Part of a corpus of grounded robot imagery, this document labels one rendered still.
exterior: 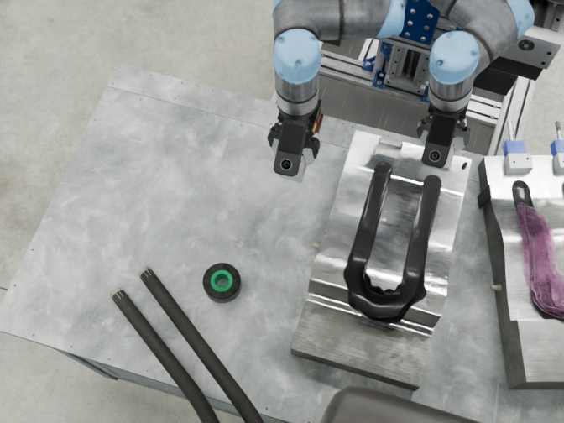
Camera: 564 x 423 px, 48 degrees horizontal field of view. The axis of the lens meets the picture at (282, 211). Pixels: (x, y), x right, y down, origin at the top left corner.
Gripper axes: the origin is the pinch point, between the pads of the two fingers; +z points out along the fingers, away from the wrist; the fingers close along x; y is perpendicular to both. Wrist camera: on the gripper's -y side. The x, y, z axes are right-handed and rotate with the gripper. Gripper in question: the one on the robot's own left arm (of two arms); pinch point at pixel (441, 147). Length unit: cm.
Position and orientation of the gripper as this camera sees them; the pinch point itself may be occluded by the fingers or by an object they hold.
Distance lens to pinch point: 138.5
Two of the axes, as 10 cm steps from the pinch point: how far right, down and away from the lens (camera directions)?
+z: 1.9, 2.9, 9.4
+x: -9.4, -2.2, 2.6
